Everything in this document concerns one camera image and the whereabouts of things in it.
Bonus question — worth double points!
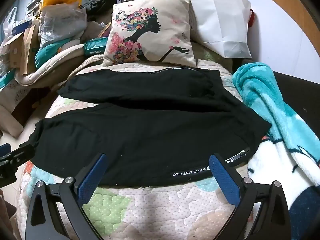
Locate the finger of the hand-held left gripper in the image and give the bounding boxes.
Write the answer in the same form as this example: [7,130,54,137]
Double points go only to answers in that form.
[7,144,36,167]
[0,143,12,157]

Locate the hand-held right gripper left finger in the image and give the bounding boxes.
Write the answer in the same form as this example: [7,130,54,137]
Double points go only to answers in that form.
[26,152,108,240]

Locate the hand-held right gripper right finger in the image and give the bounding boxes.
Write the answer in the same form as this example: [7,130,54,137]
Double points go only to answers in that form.
[209,154,292,240]

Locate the black pants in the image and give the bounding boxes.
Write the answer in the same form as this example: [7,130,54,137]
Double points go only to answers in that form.
[30,67,272,187]

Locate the beige fabric box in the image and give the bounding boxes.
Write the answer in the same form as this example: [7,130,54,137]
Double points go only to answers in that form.
[0,104,24,138]

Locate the patterned quilted bedspread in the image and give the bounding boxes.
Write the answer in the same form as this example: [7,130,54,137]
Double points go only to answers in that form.
[15,55,255,240]

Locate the teal white pack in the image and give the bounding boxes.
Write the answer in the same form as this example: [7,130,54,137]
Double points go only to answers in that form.
[0,69,15,89]

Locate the beige padded mat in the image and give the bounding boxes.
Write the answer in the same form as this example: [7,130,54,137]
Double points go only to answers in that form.
[15,44,87,87]

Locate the teal fleece blanket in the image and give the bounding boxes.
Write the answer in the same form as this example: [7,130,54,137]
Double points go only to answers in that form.
[232,62,320,240]

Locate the black furniture panel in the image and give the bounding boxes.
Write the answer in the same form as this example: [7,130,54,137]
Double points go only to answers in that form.
[271,71,320,130]

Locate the blue box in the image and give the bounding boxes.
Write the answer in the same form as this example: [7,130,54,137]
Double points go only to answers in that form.
[11,20,35,34]

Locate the white plastic bag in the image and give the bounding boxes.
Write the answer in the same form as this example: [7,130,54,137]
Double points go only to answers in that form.
[2,6,19,38]

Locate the teal tissue pack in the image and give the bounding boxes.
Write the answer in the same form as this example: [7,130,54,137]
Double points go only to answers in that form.
[84,37,109,57]

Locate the clear plastic bag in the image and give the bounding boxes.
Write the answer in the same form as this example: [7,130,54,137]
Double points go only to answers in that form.
[39,4,88,48]

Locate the floral printed cushion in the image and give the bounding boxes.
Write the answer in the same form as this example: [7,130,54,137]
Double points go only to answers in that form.
[102,0,198,68]

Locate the white shelf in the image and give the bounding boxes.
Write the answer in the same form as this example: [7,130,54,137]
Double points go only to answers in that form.
[25,0,45,18]

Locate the white paper bag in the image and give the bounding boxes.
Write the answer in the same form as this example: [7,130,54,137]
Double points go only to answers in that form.
[189,0,252,59]

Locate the black garment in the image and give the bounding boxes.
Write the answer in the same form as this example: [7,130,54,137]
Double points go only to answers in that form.
[81,0,119,14]

